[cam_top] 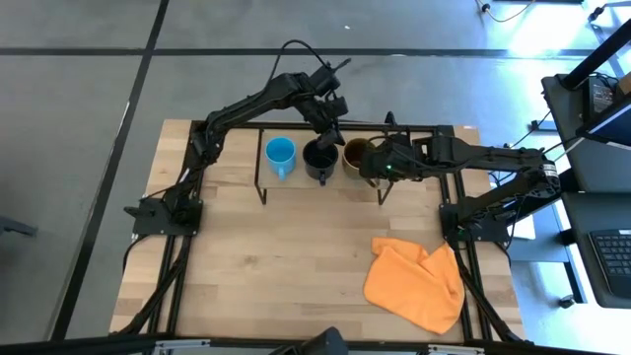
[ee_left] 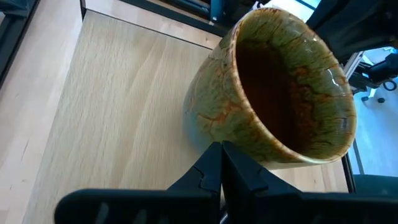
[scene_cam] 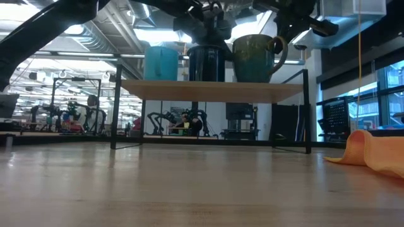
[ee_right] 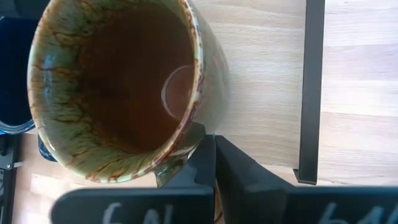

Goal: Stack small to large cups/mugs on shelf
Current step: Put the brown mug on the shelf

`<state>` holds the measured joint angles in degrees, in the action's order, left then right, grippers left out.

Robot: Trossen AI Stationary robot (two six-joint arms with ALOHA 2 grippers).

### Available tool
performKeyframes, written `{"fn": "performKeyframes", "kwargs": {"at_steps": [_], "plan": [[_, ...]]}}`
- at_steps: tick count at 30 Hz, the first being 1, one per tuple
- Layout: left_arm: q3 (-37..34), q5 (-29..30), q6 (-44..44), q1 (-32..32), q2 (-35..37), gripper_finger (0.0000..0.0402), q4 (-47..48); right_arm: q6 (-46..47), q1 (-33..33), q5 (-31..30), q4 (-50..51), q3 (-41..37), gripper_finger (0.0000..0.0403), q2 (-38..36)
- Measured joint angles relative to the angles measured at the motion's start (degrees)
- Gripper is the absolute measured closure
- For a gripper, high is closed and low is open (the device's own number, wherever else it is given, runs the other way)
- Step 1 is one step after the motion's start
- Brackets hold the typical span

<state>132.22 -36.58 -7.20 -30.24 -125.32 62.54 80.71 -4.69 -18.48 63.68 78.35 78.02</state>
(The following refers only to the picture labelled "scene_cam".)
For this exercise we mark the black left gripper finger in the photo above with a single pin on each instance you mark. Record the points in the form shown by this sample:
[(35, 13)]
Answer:
[(228, 50)]

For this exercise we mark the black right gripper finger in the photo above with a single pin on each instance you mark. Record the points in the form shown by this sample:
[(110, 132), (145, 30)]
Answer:
[(277, 45)]

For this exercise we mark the large olive green mug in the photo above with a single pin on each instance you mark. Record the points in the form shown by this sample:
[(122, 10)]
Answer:
[(252, 60)]

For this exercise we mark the black mug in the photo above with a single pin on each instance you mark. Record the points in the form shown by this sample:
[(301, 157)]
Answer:
[(206, 64)]

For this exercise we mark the small blue cup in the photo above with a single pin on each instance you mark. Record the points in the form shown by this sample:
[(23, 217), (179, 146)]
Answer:
[(161, 64)]

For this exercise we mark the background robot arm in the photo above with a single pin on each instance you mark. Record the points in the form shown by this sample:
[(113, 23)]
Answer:
[(203, 118), (159, 118)]

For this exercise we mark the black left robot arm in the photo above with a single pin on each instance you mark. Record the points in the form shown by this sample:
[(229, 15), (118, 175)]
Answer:
[(41, 28)]

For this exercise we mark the small black ceiling fixture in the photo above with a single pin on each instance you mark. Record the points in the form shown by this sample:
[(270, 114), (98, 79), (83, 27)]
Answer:
[(300, 47)]

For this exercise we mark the bright ceiling light panel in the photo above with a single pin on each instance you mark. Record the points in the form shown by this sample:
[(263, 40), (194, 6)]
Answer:
[(154, 35)]

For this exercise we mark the black cabinet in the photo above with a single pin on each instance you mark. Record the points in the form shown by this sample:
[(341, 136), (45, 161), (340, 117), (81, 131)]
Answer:
[(285, 121)]

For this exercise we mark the white ceiling unit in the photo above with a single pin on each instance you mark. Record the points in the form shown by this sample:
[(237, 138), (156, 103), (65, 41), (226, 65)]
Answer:
[(369, 8)]

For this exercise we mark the person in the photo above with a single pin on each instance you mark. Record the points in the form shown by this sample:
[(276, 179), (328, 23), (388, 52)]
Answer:
[(194, 126), (91, 116)]

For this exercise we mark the long ceiling light strip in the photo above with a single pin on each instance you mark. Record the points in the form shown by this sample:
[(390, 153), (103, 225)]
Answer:
[(85, 54)]

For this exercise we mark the orange cloth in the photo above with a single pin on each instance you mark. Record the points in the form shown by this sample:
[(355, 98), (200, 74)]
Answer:
[(378, 154)]

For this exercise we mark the dark computer monitor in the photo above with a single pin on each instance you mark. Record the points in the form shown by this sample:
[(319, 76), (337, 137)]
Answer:
[(9, 105)]

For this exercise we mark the wooden shelf with black frame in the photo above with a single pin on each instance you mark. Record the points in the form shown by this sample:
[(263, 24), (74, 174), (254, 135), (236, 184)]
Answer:
[(208, 91)]

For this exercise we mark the black wall screen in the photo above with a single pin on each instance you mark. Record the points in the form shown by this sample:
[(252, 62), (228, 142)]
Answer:
[(239, 111)]

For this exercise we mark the silver ventilation duct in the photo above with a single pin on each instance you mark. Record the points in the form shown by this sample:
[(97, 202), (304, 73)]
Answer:
[(140, 8)]

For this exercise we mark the black background rig frame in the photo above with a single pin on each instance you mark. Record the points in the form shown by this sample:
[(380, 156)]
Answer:
[(77, 79)]

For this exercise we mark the black metal rig frame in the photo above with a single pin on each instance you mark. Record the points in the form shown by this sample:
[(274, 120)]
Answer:
[(79, 139)]

